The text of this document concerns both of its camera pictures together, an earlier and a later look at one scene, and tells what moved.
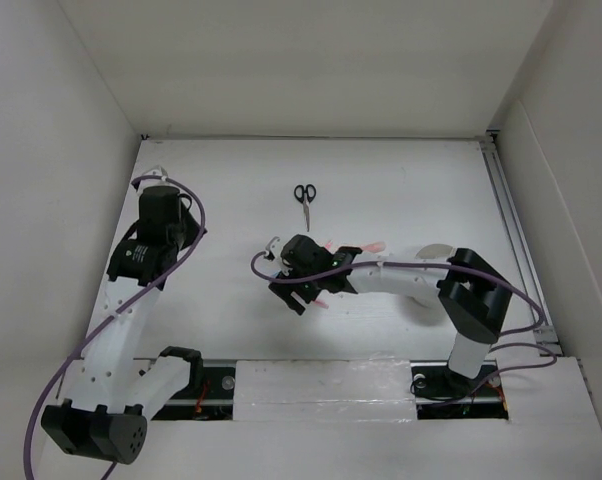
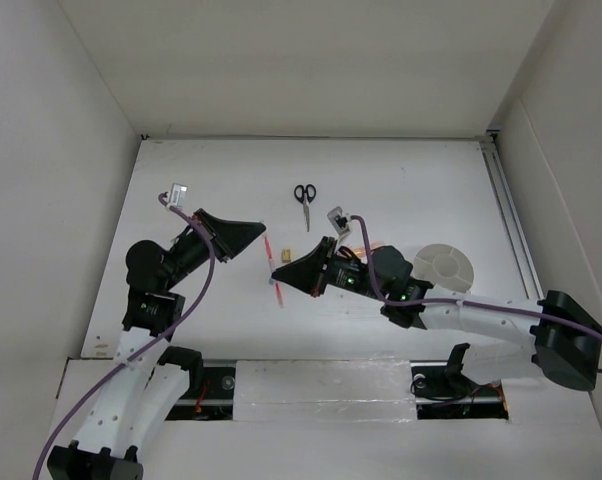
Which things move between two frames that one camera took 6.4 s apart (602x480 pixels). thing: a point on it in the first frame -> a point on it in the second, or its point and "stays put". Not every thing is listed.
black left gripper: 195,229 -> 231,237
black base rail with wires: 210,394 stays put
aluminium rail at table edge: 548,334 stays put
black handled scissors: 305,196 stays put
